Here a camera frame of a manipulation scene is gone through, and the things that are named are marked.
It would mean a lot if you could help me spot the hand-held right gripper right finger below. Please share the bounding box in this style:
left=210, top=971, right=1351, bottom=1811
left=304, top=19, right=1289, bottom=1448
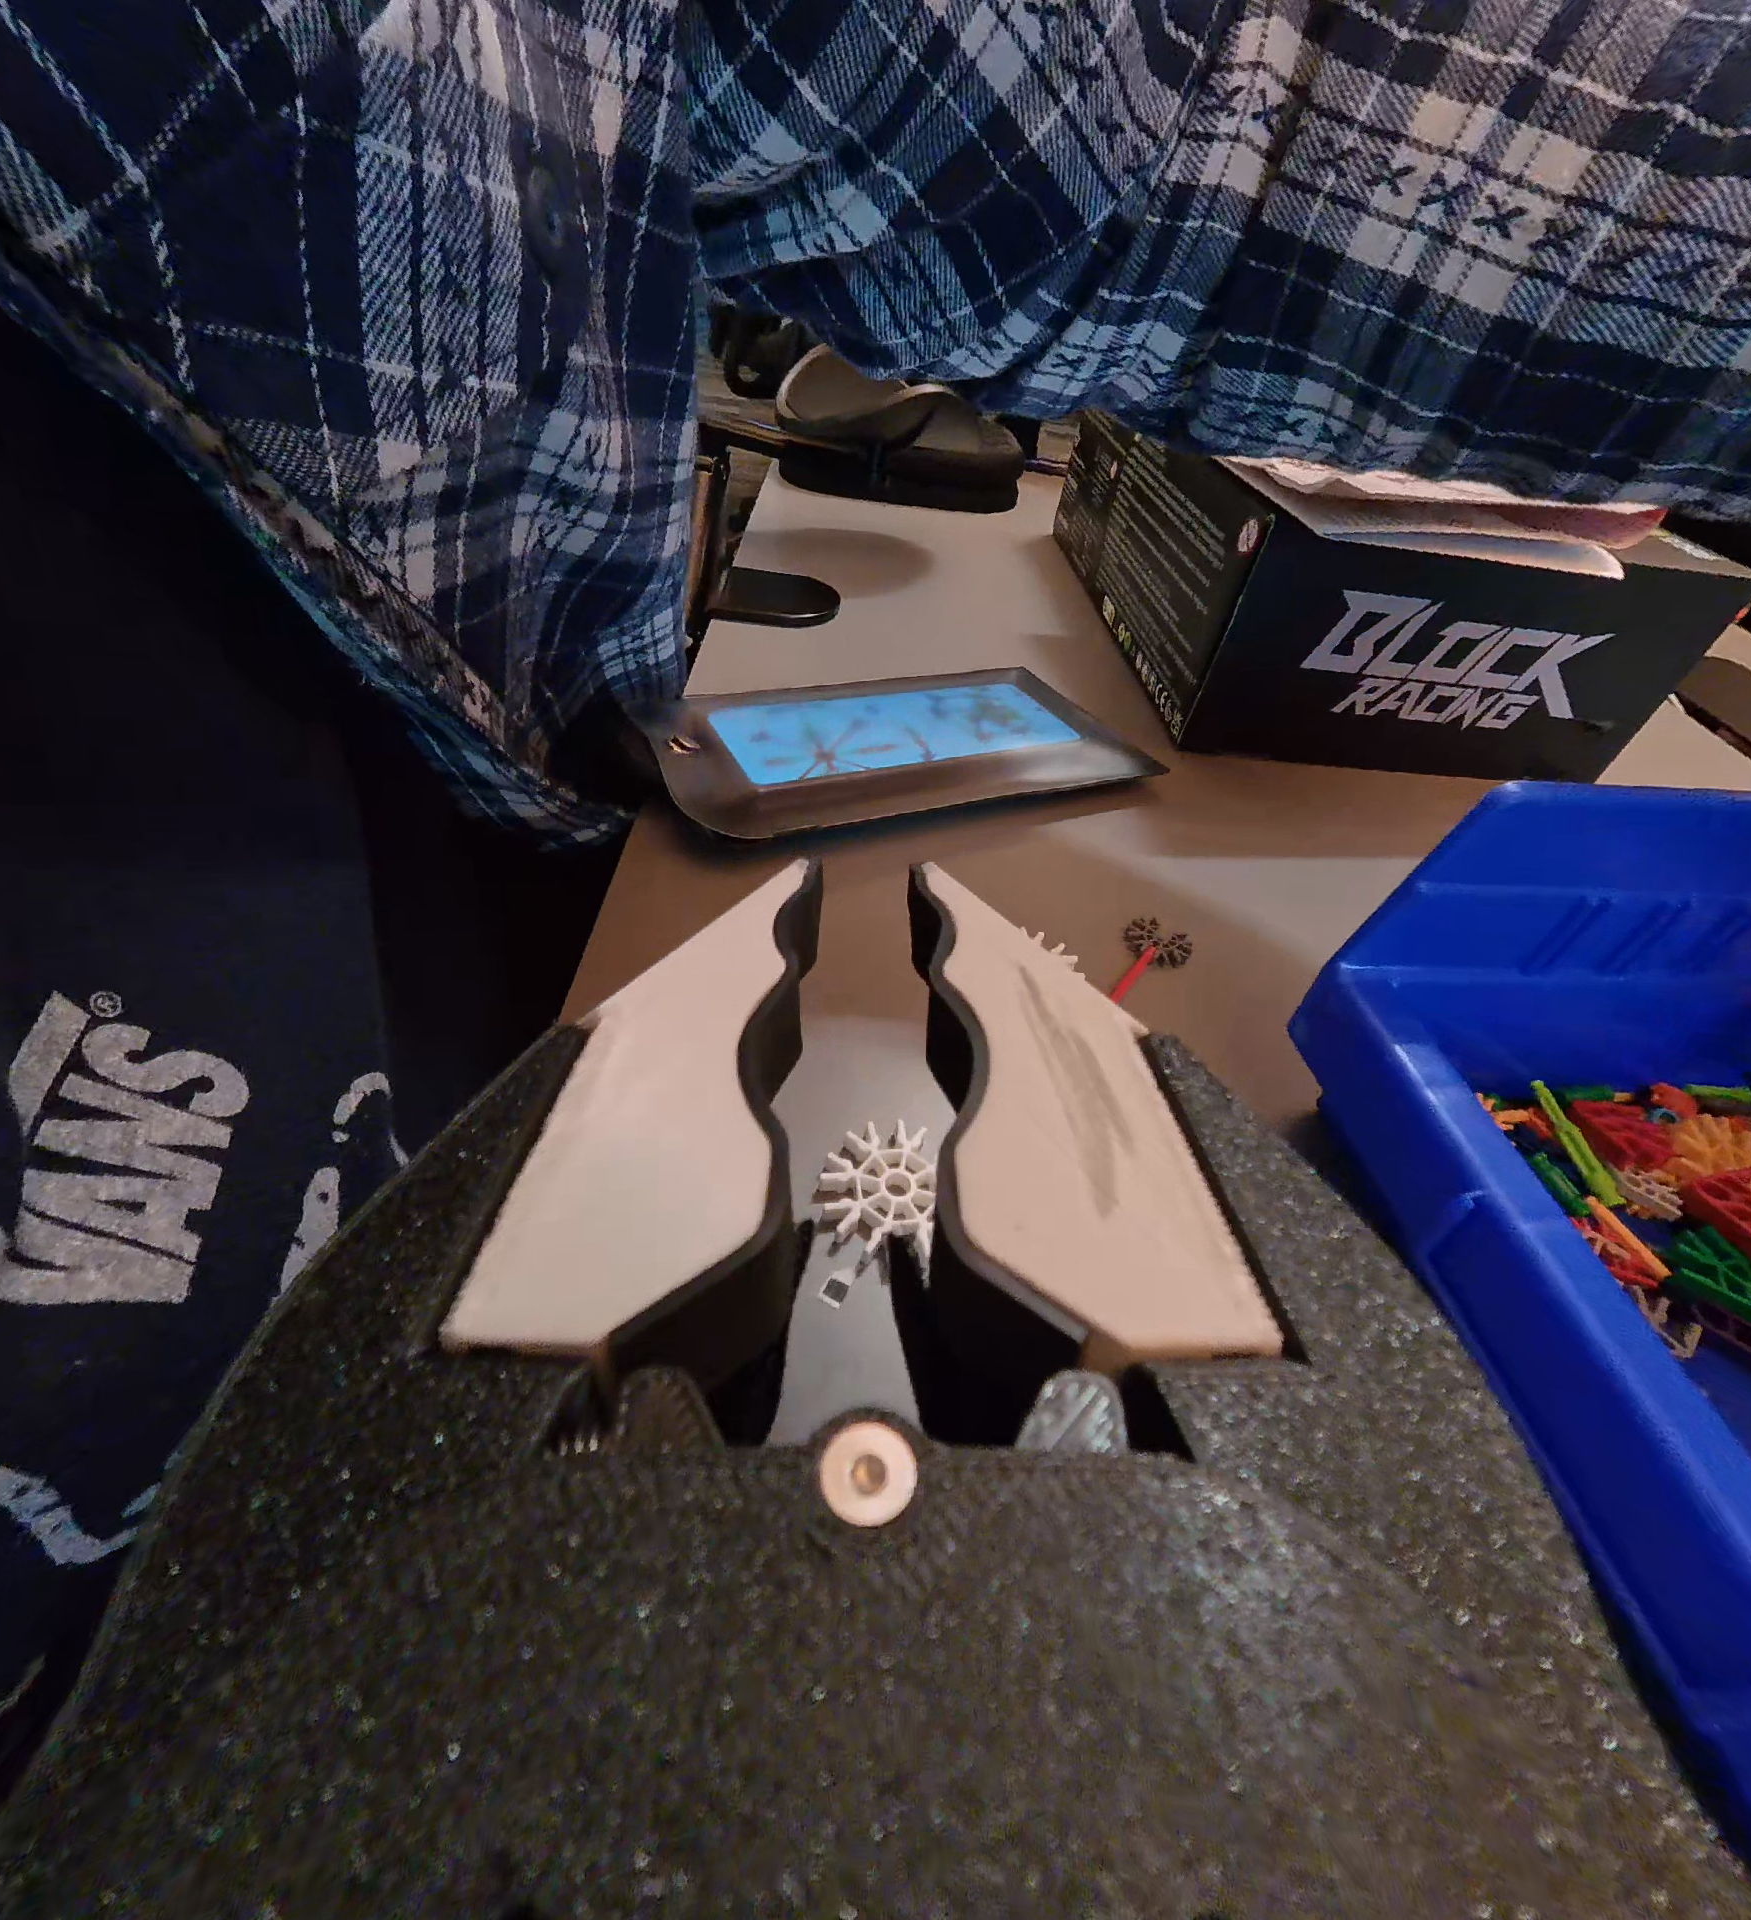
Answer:
left=907, top=861, right=1289, bottom=1381

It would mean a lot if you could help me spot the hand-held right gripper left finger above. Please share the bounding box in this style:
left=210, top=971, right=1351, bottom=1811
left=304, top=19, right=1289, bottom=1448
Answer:
left=440, top=857, right=828, bottom=1395

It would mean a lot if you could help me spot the blue plastic bin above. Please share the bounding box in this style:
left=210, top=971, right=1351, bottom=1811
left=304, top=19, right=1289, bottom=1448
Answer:
left=1289, top=780, right=1751, bottom=1920

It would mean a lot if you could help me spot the pile of colourful construction pieces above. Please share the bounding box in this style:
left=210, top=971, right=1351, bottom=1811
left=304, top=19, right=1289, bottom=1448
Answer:
left=1477, top=1070, right=1751, bottom=1412

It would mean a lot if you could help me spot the person's left forearm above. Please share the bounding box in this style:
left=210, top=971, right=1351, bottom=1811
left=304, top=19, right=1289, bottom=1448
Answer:
left=681, top=0, right=1751, bottom=533

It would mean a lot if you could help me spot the person's dark printed t-shirt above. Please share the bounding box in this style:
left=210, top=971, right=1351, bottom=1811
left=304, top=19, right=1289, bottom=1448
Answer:
left=0, top=225, right=624, bottom=1802

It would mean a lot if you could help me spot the black cardboard box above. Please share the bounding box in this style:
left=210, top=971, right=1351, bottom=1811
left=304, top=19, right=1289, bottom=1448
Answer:
left=1052, top=408, right=1751, bottom=785

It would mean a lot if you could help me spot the black desk clamp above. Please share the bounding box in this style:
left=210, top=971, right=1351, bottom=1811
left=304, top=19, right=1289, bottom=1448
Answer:
left=688, top=450, right=843, bottom=663

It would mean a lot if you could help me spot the white instruction sheet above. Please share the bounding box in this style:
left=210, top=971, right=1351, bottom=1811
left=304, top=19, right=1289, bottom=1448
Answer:
left=1228, top=458, right=1671, bottom=579

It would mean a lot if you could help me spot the person's plaid shirt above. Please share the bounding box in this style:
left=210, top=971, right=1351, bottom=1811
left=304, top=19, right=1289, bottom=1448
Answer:
left=0, top=0, right=706, bottom=840

